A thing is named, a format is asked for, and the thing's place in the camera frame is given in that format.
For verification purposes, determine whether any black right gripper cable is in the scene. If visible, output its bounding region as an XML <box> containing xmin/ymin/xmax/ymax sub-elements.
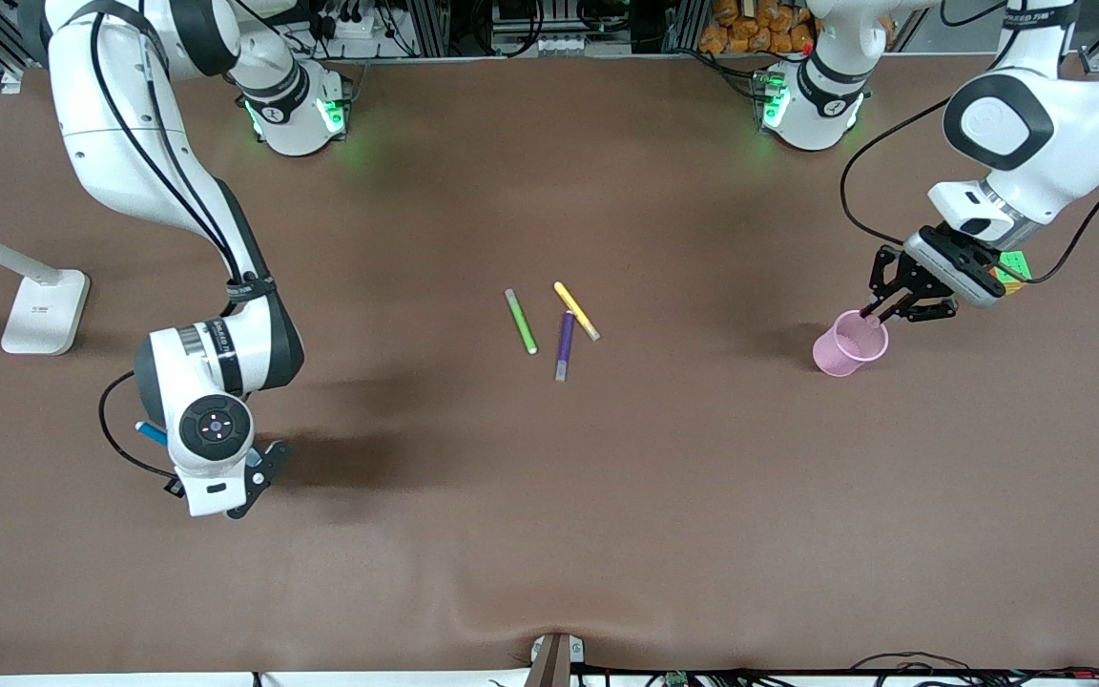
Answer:
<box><xmin>82</xmin><ymin>0</ymin><xmax>270</xmax><ymax>480</ymax></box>

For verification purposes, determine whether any white power strip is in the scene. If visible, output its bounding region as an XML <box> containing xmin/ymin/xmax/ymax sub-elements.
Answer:
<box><xmin>323</xmin><ymin>13</ymin><xmax>381</xmax><ymax>40</ymax></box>

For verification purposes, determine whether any orange snack bag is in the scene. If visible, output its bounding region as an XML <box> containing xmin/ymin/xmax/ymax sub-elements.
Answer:
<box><xmin>698</xmin><ymin>0</ymin><xmax>819</xmax><ymax>55</ymax></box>

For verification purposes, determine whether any black floor cable bundle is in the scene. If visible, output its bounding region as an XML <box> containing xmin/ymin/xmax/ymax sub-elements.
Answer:
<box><xmin>850</xmin><ymin>651</ymin><xmax>1099</xmax><ymax>687</ymax></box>

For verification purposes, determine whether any purple marker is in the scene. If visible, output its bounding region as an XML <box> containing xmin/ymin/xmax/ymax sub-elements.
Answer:
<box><xmin>554</xmin><ymin>310</ymin><xmax>576</xmax><ymax>384</ymax></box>

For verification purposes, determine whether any colourful puzzle cube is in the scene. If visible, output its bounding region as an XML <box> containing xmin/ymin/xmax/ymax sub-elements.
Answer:
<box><xmin>992</xmin><ymin>250</ymin><xmax>1034</xmax><ymax>289</ymax></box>

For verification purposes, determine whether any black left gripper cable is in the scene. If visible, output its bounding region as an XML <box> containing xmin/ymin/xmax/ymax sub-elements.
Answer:
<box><xmin>839</xmin><ymin>0</ymin><xmax>1099</xmax><ymax>286</ymax></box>

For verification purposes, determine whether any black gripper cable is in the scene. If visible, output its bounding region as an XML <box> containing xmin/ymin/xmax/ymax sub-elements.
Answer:
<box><xmin>839</xmin><ymin>0</ymin><xmax>1099</xmax><ymax>286</ymax></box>
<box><xmin>82</xmin><ymin>0</ymin><xmax>270</xmax><ymax>480</ymax></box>

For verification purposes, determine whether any yellow marker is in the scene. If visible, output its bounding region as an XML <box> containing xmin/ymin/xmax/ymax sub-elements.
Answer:
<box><xmin>553</xmin><ymin>281</ymin><xmax>602</xmax><ymax>343</ymax></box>

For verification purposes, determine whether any green marker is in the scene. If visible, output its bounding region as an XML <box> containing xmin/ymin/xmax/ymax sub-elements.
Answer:
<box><xmin>505</xmin><ymin>288</ymin><xmax>540</xmax><ymax>356</ymax></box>

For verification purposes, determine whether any pink mesh cup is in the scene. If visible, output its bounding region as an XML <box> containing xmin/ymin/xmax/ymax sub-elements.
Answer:
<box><xmin>812</xmin><ymin>309</ymin><xmax>890</xmax><ymax>378</ymax></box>

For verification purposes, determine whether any blue marker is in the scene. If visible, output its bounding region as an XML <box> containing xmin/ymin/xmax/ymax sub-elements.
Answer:
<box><xmin>135</xmin><ymin>420</ymin><xmax>264</xmax><ymax>470</ymax></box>

